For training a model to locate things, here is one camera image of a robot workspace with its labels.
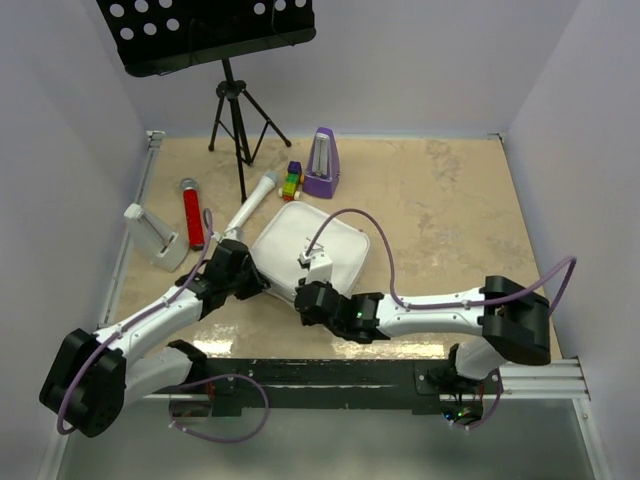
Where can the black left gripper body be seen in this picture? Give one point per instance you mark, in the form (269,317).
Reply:
(234,283)

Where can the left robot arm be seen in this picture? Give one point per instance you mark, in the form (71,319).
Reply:
(95,375)

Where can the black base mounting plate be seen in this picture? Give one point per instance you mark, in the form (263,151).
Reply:
(326,384)

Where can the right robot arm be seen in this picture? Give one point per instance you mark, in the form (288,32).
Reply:
(508,323)

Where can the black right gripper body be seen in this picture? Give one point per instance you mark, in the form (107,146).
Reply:
(307,321)

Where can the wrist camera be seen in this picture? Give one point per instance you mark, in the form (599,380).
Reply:
(317,266)
(235,234)

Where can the white toy microphone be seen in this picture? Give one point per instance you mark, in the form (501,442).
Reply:
(266,184)

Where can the red toy microphone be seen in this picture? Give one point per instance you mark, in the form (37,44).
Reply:
(193,217)

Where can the black music stand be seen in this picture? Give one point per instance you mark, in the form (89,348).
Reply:
(157,38)

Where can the grey medicine case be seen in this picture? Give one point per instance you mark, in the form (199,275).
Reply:
(277,249)

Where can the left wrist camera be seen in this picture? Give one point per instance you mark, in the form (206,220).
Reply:
(235,234)

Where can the purple metronome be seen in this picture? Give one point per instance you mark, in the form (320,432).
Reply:
(322,174)

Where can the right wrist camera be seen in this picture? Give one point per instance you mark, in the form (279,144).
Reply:
(317,266)

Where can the colourful toy block train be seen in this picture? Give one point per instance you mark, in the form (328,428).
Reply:
(294,179)

